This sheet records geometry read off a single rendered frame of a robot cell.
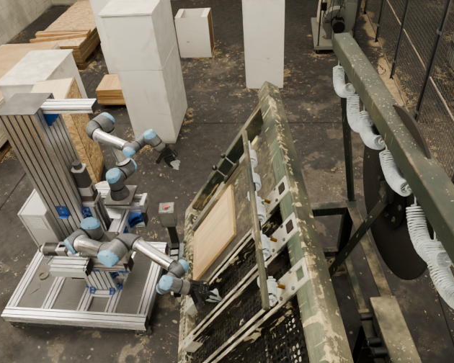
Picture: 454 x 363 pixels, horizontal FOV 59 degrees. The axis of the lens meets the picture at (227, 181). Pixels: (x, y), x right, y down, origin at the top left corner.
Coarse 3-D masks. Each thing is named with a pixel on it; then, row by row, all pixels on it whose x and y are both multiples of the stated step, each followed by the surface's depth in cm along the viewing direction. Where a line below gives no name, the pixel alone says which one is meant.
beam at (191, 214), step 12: (192, 216) 313; (192, 240) 296; (192, 252) 288; (192, 264) 280; (192, 276) 273; (180, 312) 262; (180, 324) 255; (192, 324) 247; (180, 336) 248; (180, 348) 241; (180, 360) 235; (192, 360) 231
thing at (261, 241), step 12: (252, 156) 206; (252, 168) 198; (252, 180) 183; (252, 192) 176; (252, 204) 171; (252, 216) 166; (264, 216) 176; (264, 240) 164; (264, 252) 161; (264, 264) 155; (264, 276) 144; (264, 288) 140; (276, 288) 151; (264, 300) 136; (276, 300) 148
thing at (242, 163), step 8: (256, 136) 252; (256, 144) 250; (240, 160) 262; (240, 168) 263; (232, 176) 268; (224, 184) 273; (216, 192) 282; (216, 200) 282; (208, 208) 287; (200, 216) 295; (192, 224) 305; (200, 224) 298
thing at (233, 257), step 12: (276, 192) 188; (264, 204) 194; (276, 204) 184; (276, 216) 193; (252, 228) 205; (264, 228) 198; (252, 240) 204; (240, 252) 210; (252, 252) 211; (228, 264) 217; (240, 264) 217; (216, 276) 225; (228, 276) 224; (216, 288) 232; (192, 300) 244; (192, 312) 248
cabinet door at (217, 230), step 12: (228, 192) 266; (216, 204) 280; (228, 204) 259; (216, 216) 272; (228, 216) 252; (204, 228) 286; (216, 228) 265; (228, 228) 246; (204, 240) 278; (216, 240) 258; (228, 240) 240; (204, 252) 270; (216, 252) 250; (204, 264) 262
